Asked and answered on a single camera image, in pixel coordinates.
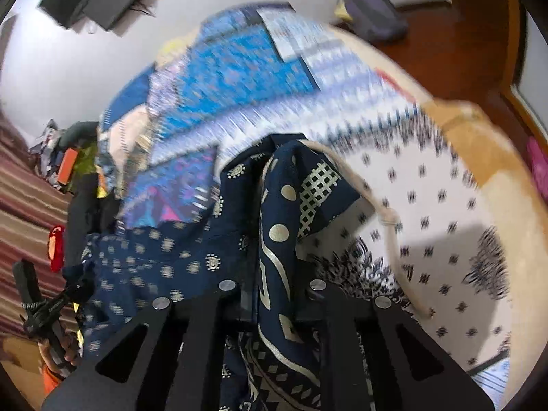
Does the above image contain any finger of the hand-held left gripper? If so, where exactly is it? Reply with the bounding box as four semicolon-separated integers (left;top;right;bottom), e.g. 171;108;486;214
12;260;44;311

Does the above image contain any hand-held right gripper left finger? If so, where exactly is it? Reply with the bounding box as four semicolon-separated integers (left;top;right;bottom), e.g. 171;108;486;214
40;279;240;411

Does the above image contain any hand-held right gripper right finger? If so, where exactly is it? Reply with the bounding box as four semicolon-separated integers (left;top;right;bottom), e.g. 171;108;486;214
295;278;496;411

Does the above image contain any navy patterned hooded garment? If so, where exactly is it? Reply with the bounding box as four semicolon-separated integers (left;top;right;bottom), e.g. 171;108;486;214
63;90;538;411

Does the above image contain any person's left forearm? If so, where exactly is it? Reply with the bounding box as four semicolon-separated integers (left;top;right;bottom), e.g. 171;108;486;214
38;338;75;400

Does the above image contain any pile of clothes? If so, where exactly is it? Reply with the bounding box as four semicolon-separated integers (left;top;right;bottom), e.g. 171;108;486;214
29;119;103;193

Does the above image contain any person's left hand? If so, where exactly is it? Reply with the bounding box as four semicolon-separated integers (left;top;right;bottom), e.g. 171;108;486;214
60;338;84;369

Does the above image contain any red plush toy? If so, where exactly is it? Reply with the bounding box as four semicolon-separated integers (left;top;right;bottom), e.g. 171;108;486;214
47;226;66;272

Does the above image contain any orange box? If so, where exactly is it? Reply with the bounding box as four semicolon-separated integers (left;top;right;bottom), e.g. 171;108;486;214
58;148;80;189

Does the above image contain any blue patchwork bed sheet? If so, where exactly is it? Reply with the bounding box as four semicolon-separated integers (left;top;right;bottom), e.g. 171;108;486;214
96;2;422;232

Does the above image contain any brown wooden door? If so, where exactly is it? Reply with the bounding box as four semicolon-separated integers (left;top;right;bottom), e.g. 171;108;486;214
499;0;548;206

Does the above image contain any grey backpack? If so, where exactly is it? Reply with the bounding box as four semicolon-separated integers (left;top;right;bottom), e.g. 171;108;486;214
336;0;409;43

